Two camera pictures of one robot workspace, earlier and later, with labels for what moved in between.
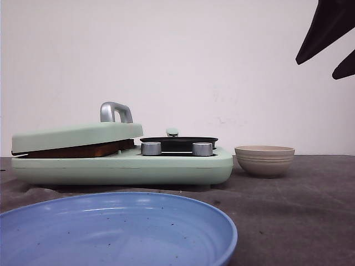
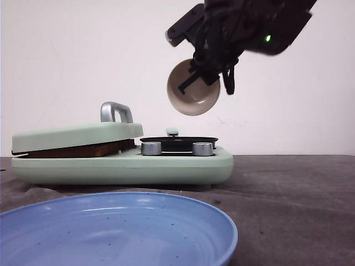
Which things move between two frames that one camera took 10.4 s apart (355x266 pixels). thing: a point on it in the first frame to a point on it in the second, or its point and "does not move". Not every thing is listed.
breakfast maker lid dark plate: x=107 y=131 to x=89 y=151
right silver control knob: x=202 y=149 does not move
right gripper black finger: x=333 y=19 to x=190 y=79
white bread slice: x=93 y=151 does not move
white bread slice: x=123 y=144 does not move
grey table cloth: x=305 y=217 does not move
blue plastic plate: x=128 y=229 does not move
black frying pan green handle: x=172 y=143 does not move
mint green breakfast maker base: x=128 y=168 does not move
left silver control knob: x=151 y=148 does not move
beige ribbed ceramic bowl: x=264 y=161 to x=199 y=97
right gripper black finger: x=346 y=68 to x=228 y=75
